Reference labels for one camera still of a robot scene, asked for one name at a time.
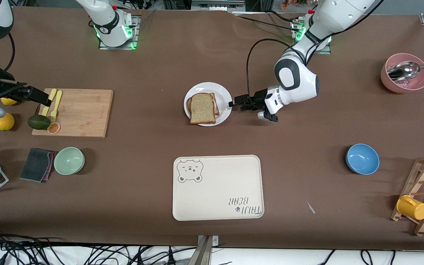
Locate brown bread slice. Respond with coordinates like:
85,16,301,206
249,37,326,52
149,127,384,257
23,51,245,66
186,93,220,116
189,93,217,125

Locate white round plate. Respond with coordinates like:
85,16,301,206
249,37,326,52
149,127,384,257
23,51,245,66
184,82,233,127

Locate yellow plastic fork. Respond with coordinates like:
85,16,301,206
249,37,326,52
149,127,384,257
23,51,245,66
50,90,63,122

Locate yellow plastic knife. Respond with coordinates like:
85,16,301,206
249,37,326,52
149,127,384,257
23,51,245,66
42,88,57,116

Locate green avocado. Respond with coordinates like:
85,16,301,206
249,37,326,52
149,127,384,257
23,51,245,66
27,114,51,130

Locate lower lemon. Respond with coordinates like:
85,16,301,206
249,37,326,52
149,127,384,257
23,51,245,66
0,112,15,131

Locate wooden cutting board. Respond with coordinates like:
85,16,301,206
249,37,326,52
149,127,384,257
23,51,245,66
32,88,114,138

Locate grey folded cloth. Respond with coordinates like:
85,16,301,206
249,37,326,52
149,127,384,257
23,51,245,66
20,148,56,183

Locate pale green bowl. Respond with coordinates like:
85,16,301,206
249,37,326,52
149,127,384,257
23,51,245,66
53,147,85,176

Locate beige bear print tray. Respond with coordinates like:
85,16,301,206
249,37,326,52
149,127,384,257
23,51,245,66
172,155,265,222

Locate blue bowl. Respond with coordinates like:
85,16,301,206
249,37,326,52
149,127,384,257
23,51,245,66
346,143,380,175

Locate pink bowl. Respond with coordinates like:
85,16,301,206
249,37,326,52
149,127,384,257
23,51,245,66
381,53,424,93

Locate metal spoon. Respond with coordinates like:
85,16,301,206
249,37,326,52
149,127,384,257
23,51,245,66
386,59,424,81

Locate wooden mug rack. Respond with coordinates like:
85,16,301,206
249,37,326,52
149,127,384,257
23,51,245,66
390,156,424,237

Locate yellow mug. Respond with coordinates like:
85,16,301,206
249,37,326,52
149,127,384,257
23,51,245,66
396,195,424,221

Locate black base cable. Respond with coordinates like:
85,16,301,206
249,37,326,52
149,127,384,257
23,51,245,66
234,10,301,32

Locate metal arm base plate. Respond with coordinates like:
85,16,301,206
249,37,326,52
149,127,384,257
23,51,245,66
98,15,139,50
291,18,332,55

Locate grey metal frame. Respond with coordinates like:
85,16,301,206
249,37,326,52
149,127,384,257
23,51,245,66
162,0,271,14

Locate metal clamp bracket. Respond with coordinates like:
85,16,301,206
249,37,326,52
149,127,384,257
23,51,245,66
188,235,219,265

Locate black cable bundle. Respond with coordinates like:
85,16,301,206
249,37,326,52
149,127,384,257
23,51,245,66
0,226,198,265

